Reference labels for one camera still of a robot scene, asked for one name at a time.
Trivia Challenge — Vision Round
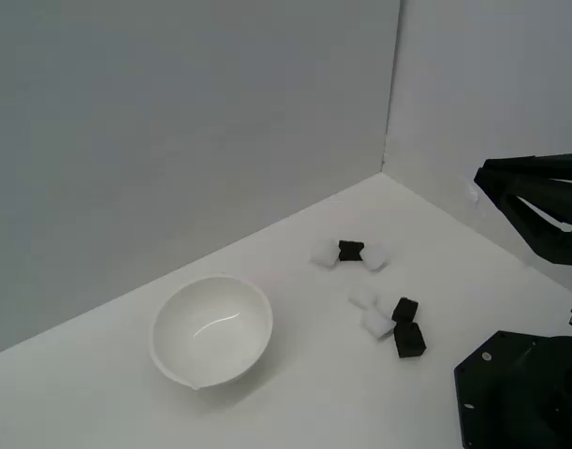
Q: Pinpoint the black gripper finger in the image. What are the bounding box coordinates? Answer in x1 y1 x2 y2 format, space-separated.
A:
473 172 572 268
481 152 572 188

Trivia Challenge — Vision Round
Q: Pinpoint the black foam cube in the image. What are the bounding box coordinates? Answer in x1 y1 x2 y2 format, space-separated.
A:
390 297 420 324
336 239 365 263
392 321 428 360

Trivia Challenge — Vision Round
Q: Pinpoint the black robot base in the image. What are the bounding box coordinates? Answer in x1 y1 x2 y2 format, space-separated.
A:
453 329 572 449

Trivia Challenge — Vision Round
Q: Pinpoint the white bowl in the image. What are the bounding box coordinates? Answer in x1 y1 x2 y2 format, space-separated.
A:
149 274 274 392

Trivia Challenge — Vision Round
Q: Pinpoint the white foam cube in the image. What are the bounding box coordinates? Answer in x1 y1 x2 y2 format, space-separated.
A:
362 243 390 271
359 306 395 339
310 239 339 270
348 290 379 311

